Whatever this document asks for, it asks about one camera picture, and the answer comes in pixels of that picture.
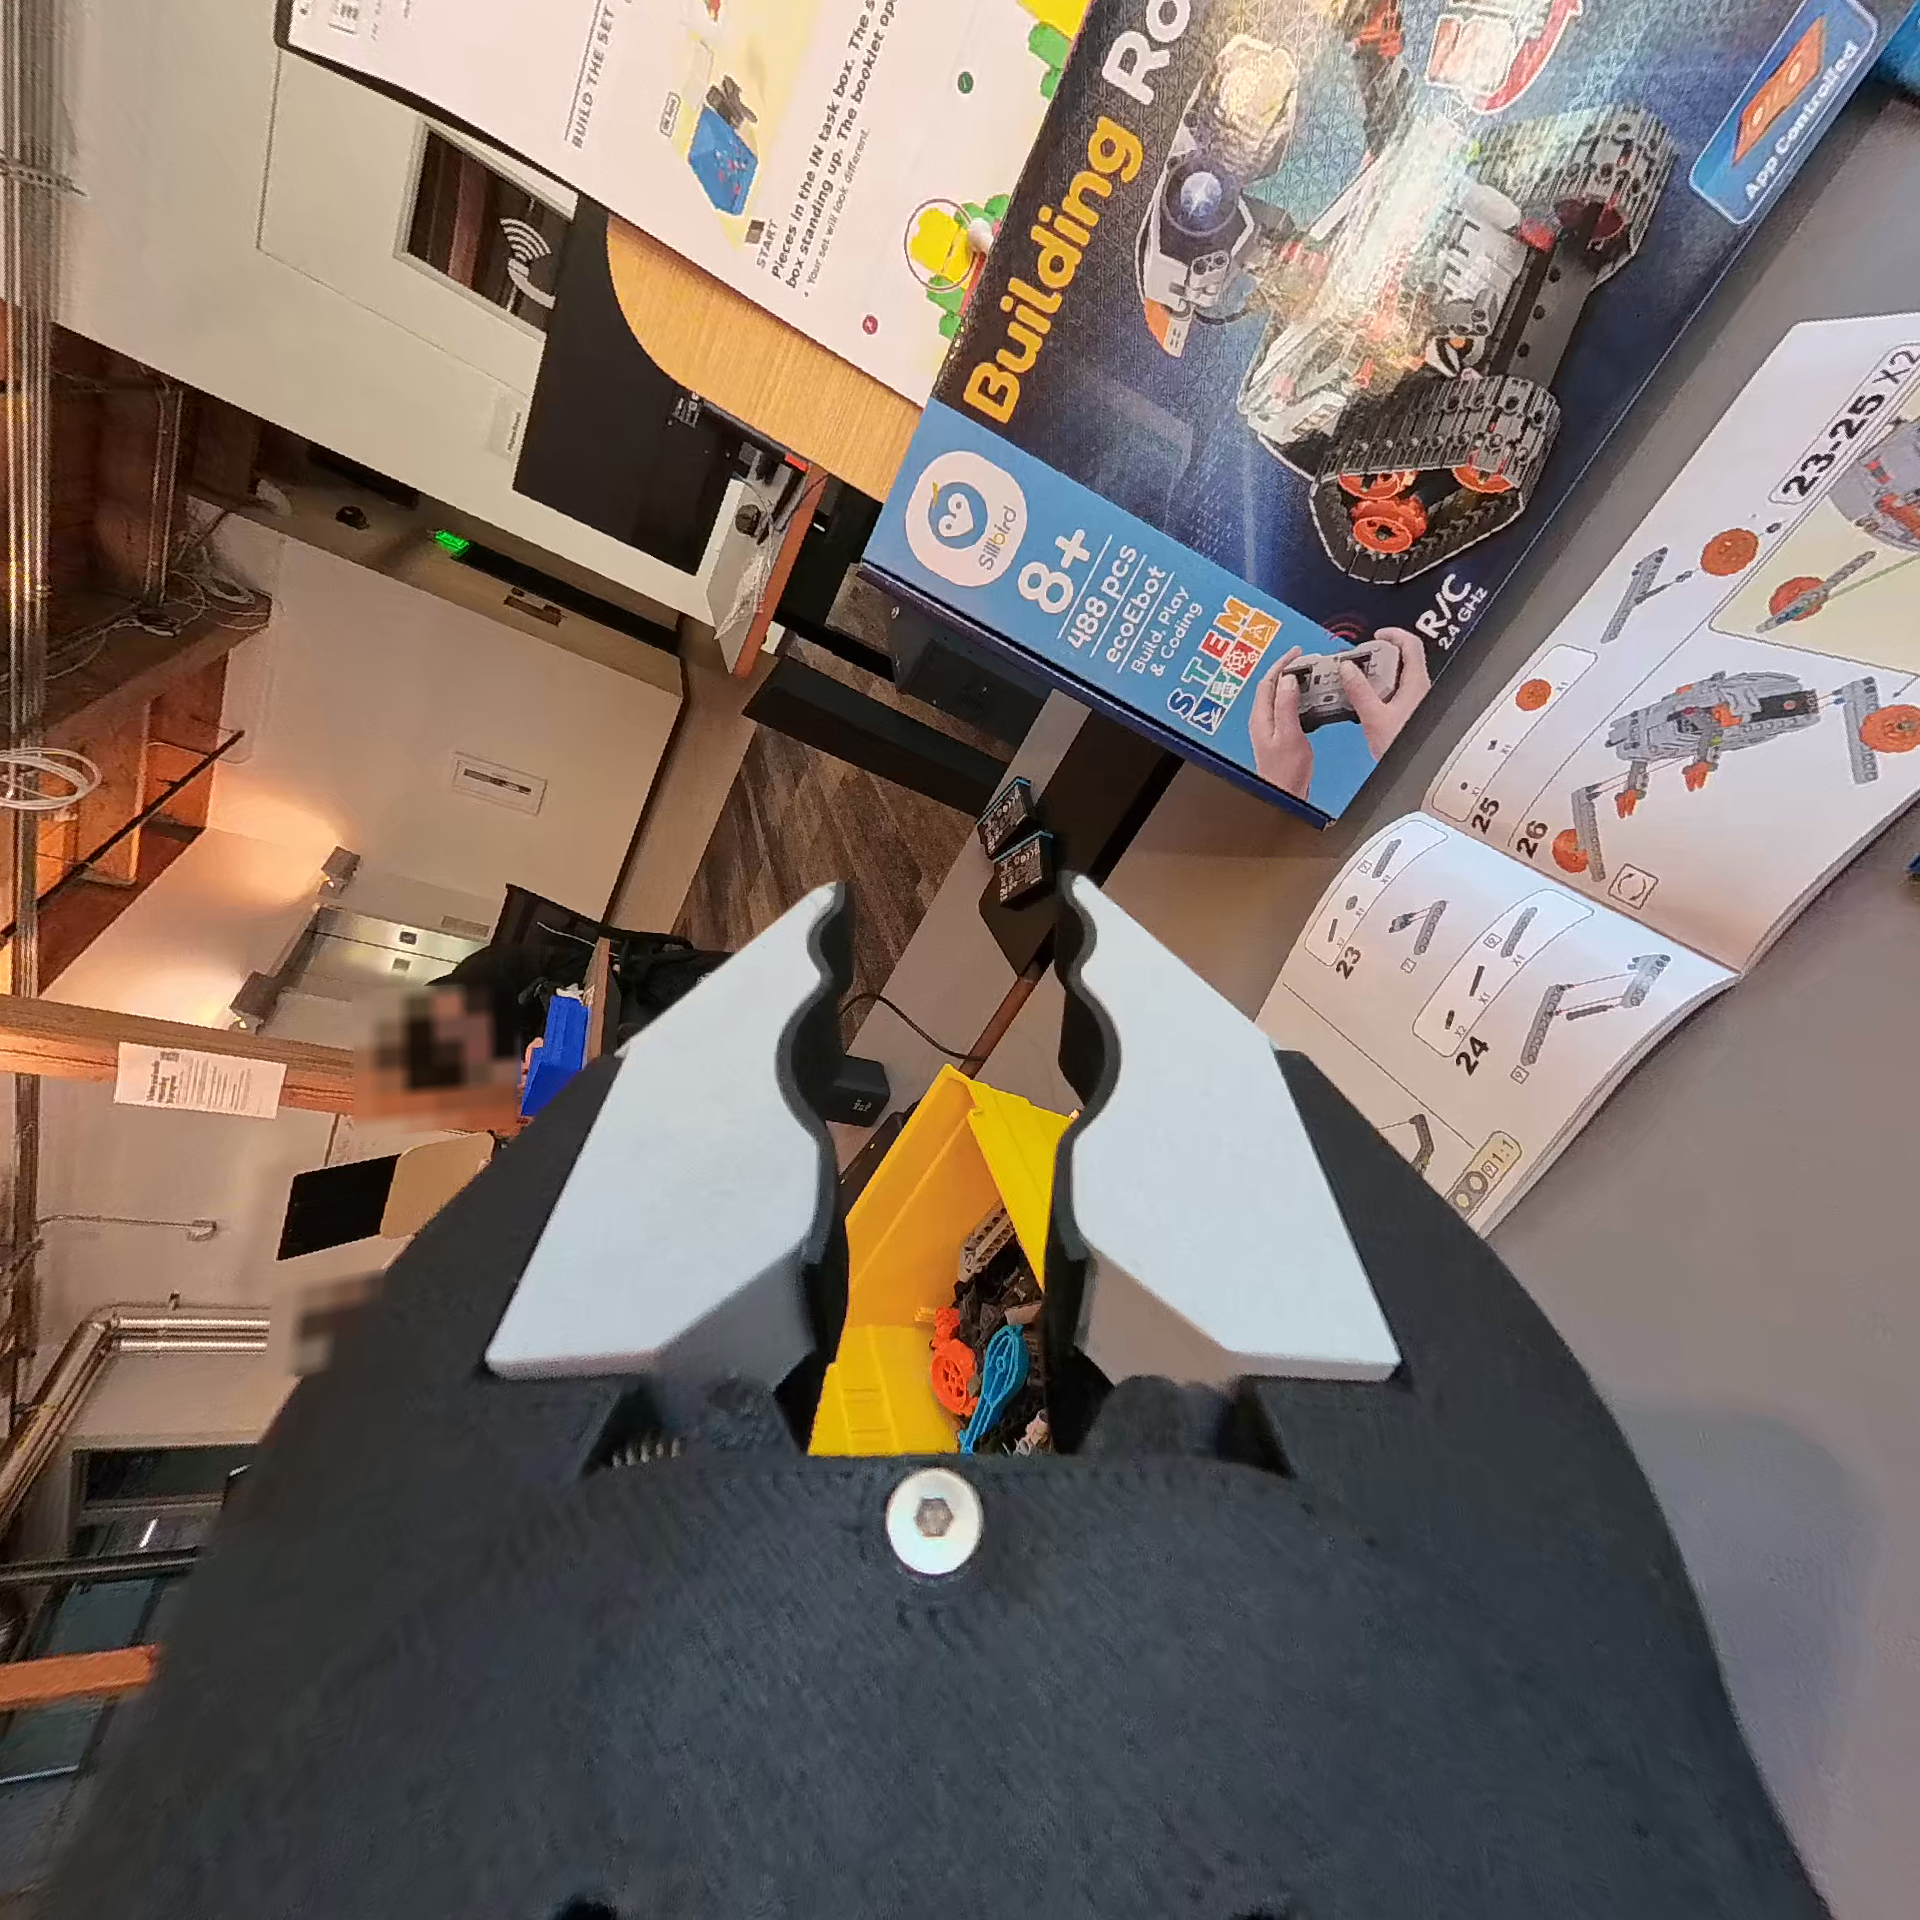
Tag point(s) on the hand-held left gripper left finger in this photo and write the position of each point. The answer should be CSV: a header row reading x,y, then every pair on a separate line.
x,y
674,1171

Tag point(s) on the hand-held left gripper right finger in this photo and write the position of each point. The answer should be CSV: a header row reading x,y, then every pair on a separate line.
x,y
1224,1185

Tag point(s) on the yellow plastic bin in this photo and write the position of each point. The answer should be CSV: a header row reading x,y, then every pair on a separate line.
x,y
900,1200

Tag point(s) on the grey desk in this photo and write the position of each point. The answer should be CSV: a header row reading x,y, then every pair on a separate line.
x,y
1723,1348

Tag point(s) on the brown-edged office desk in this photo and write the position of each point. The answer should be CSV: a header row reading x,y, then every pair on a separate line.
x,y
746,555

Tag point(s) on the blue storage bin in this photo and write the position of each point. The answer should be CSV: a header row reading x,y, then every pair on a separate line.
x,y
556,1058

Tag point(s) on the black power bank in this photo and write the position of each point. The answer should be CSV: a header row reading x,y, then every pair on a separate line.
x,y
857,1091

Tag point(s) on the small black battery pack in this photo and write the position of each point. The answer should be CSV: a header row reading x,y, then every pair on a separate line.
x,y
1022,874
1002,820

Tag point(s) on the white paper notice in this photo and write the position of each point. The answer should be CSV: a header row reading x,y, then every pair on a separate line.
x,y
194,1078

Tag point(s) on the open instruction booklet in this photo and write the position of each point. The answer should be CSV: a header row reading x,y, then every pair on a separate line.
x,y
1650,750

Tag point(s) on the black computer monitor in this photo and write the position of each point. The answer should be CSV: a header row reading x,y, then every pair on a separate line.
x,y
628,404

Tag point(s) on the wooden poster board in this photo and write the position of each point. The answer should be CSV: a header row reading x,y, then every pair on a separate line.
x,y
704,346

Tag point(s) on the blue robot kit box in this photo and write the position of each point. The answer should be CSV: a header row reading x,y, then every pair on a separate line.
x,y
1349,299

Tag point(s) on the white phone booth door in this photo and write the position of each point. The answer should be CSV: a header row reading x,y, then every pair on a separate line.
x,y
346,194

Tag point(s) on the white instruction poster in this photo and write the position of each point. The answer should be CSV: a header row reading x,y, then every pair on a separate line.
x,y
826,148

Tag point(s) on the silver ventilation duct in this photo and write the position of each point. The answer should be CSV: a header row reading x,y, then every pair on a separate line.
x,y
148,1333

